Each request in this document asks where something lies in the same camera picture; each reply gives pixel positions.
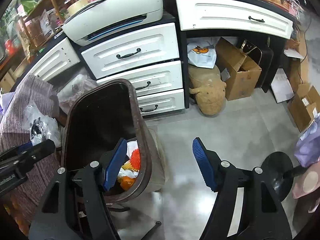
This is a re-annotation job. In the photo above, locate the yellow foam fruit net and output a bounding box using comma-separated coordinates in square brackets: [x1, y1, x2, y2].
[121, 160, 139, 172]

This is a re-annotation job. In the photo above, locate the orange peel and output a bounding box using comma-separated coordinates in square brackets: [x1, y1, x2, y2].
[118, 176, 136, 191]

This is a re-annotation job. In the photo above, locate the brown trash bin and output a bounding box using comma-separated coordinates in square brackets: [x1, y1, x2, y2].
[61, 79, 157, 204]

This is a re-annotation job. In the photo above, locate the clear crumpled plastic bag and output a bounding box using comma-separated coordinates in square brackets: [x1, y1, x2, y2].
[23, 100, 61, 148]

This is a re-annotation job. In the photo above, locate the black round stool base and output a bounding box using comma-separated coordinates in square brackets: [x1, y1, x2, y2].
[261, 152, 308, 202]

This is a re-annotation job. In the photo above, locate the tan plush toy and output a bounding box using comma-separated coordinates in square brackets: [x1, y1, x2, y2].
[188, 64, 227, 116]

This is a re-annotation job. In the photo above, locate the open cardboard box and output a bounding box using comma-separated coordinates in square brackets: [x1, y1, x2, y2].
[215, 38, 261, 101]

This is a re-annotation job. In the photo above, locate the small cardboard box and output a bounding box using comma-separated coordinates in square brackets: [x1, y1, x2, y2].
[288, 83, 319, 132]

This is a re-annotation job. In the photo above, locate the white bag orange print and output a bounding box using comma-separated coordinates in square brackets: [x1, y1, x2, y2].
[187, 36, 220, 69]

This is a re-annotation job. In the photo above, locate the white drawer cabinet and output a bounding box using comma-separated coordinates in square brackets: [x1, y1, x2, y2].
[24, 0, 295, 117]

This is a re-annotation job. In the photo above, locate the wooden shelf rack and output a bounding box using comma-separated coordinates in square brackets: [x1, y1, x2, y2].
[1, 0, 75, 57]

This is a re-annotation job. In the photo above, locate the white printer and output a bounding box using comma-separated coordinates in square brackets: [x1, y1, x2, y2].
[62, 0, 163, 46]

